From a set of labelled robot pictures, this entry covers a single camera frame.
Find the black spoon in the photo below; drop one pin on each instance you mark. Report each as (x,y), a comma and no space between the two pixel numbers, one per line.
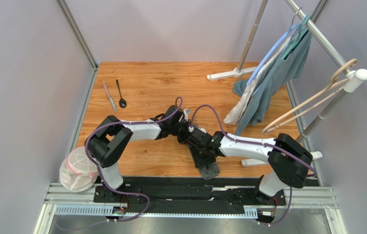
(122,101)

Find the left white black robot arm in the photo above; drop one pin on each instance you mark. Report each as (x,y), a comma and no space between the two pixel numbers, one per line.
(107,143)

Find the teal hanging garment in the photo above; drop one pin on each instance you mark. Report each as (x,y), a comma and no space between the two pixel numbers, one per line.
(255,98)

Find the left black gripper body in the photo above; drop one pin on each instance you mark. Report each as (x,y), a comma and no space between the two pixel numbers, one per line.
(180,129)

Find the blue clothes hanger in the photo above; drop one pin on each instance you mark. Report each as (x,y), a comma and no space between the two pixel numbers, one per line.
(299,30)

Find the metal clothes rack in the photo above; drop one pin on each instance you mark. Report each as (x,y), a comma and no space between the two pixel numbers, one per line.
(355,77)

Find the pink handled knife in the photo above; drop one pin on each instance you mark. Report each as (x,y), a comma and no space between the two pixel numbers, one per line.
(112,103)

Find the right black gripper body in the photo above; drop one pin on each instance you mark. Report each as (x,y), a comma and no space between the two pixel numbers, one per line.
(200,153)

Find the white mesh laundry bag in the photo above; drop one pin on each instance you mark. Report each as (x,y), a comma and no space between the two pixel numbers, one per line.
(77,172)

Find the wooden clothes hanger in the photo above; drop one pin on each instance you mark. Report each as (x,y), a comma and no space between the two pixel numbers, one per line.
(334,86)

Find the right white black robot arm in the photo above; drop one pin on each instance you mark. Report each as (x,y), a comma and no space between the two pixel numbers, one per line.
(289,161)

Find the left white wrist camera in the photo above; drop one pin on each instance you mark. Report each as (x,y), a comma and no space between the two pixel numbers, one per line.
(185,116)

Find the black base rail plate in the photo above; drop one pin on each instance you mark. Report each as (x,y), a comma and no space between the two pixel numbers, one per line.
(187,195)

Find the grey stitched cloth napkin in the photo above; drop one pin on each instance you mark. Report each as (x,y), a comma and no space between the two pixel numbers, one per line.
(210,171)

